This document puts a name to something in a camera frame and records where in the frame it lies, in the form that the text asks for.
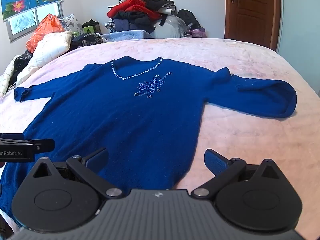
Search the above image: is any blue beaded sweater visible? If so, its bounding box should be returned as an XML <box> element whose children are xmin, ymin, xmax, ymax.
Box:
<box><xmin>0</xmin><ymin>56</ymin><xmax>297</xmax><ymax>220</ymax></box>

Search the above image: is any orange plastic bag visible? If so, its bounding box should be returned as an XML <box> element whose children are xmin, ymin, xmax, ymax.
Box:
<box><xmin>26</xmin><ymin>14</ymin><xmax>65</xmax><ymax>53</ymax></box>

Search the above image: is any grey floral pillow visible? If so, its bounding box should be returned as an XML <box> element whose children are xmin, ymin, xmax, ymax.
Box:
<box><xmin>59</xmin><ymin>14</ymin><xmax>85</xmax><ymax>34</ymax></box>

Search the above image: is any purple bag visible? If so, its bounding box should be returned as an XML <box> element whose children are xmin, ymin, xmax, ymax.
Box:
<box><xmin>189</xmin><ymin>27</ymin><xmax>207</xmax><ymax>38</ymax></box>

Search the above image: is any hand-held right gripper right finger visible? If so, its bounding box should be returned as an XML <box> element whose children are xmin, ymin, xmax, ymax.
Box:
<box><xmin>191</xmin><ymin>149</ymin><xmax>288</xmax><ymax>201</ymax></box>

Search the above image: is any dark patterned garment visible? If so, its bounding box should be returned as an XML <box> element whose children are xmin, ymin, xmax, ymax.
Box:
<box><xmin>71</xmin><ymin>32</ymin><xmax>104</xmax><ymax>48</ymax></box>

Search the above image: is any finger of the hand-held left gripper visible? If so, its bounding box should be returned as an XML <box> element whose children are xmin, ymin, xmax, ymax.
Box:
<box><xmin>0</xmin><ymin>133</ymin><xmax>55</xmax><ymax>153</ymax></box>

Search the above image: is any black lace garment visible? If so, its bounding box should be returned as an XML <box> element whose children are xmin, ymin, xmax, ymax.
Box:
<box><xmin>10</xmin><ymin>50</ymin><xmax>34</xmax><ymax>87</ymax></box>

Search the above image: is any brown wooden door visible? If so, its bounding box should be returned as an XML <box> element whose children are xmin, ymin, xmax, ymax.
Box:
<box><xmin>224</xmin><ymin>0</ymin><xmax>282</xmax><ymax>50</ymax></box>

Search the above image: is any window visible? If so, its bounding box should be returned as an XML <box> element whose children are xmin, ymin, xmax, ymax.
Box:
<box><xmin>5</xmin><ymin>1</ymin><xmax>64</xmax><ymax>43</ymax></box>

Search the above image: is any pile of mixed clothes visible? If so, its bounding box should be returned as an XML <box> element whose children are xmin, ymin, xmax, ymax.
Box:
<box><xmin>107</xmin><ymin>0</ymin><xmax>178</xmax><ymax>34</ymax></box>

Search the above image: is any light blue fleece blanket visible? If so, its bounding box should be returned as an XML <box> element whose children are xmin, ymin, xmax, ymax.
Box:
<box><xmin>101</xmin><ymin>30</ymin><xmax>154</xmax><ymax>42</ymax></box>

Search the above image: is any pink bed blanket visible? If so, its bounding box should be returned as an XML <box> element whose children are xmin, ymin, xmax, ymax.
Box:
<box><xmin>0</xmin><ymin>37</ymin><xmax>320</xmax><ymax>240</ymax></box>

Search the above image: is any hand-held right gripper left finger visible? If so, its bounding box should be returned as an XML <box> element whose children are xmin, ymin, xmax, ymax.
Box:
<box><xmin>26</xmin><ymin>147</ymin><xmax>124</xmax><ymax>200</ymax></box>

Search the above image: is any white wardrobe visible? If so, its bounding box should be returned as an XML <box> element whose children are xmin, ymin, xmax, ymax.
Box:
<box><xmin>276</xmin><ymin>0</ymin><xmax>320</xmax><ymax>60</ymax></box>

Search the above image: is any green plastic item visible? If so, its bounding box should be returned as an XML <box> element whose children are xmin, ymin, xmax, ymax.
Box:
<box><xmin>72</xmin><ymin>19</ymin><xmax>100</xmax><ymax>35</ymax></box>

